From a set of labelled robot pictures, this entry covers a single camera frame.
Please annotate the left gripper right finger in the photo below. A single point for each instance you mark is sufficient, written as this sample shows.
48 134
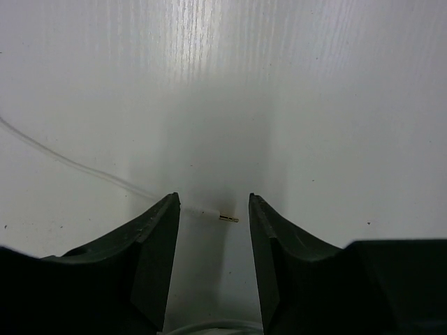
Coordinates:
308 286

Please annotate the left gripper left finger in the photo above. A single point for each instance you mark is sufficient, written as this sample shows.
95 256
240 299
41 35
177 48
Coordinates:
116 284

